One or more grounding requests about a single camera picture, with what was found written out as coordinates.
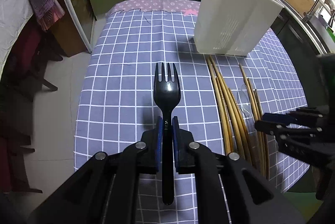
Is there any black plastic fork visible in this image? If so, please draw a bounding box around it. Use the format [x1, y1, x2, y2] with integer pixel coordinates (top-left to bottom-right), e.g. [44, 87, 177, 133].
[153, 63, 181, 206]

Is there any clear plastic spoon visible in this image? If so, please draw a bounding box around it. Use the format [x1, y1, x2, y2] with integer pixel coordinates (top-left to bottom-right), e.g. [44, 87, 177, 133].
[237, 84, 253, 128]

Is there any chrome kitchen faucet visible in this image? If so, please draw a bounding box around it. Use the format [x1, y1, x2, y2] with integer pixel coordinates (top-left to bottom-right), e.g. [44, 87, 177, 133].
[302, 0, 334, 23]

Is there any blue checkered tablecloth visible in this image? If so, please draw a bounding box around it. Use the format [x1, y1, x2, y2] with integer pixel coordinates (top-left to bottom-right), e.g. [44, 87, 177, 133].
[74, 0, 311, 224]

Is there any white plastic utensil holder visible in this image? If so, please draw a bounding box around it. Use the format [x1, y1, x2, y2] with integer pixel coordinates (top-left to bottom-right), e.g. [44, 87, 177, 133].
[194, 0, 284, 56]

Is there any white hanging sheet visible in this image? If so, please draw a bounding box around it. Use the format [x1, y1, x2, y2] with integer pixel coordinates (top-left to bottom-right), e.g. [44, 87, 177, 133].
[0, 0, 33, 70]

